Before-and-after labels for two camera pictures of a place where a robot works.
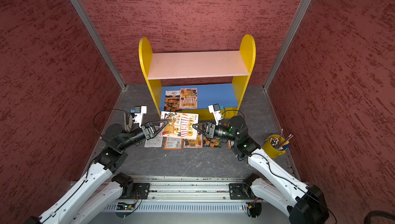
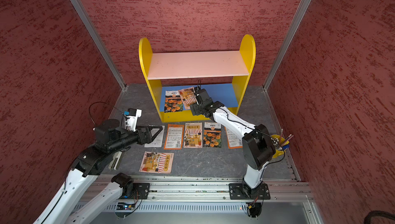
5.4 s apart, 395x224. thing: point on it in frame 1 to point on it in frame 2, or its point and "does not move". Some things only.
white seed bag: x=155 y=142 does not move
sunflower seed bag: x=179 y=125 to x=157 y=162
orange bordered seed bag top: x=173 y=143 does not move
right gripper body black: x=211 y=131 to x=198 y=108
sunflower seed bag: x=188 y=98 does not move
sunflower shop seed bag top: x=193 y=143 does not move
